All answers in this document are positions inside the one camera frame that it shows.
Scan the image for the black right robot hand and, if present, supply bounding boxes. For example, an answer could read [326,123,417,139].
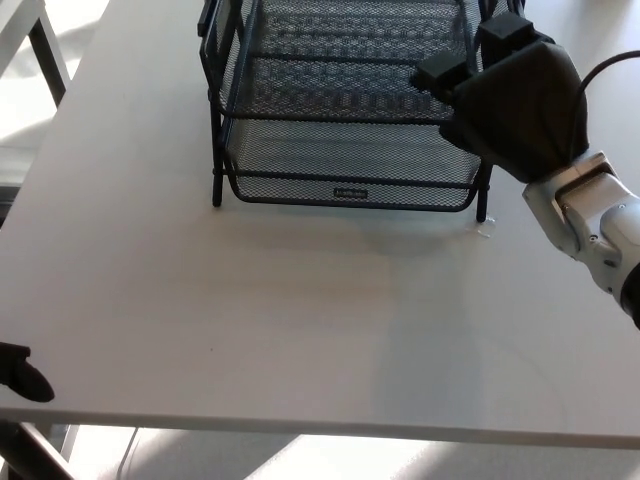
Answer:
[410,13,592,184]

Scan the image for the dark brown desk brace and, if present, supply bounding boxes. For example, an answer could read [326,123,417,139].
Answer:
[0,422,76,480]

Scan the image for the clear tape piece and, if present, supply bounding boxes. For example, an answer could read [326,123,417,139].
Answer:
[469,215,497,239]

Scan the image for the small black mesh tray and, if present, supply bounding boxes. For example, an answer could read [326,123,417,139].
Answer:
[244,0,479,64]

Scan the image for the black mesh sliding drawer tray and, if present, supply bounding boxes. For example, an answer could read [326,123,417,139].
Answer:
[199,0,494,126]

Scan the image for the white desk leg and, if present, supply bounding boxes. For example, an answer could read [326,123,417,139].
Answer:
[59,424,81,464]

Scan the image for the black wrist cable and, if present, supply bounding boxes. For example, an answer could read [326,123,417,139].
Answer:
[569,49,640,161]

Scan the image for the black metal organizer frame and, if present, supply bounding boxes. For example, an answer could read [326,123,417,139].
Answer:
[196,0,526,224]

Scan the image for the black mesh tray with label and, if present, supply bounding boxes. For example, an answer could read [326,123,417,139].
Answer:
[223,117,485,214]

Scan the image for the white side table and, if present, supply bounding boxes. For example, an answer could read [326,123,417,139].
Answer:
[0,0,71,109]

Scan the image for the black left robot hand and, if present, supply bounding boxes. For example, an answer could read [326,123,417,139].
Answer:
[0,342,55,403]

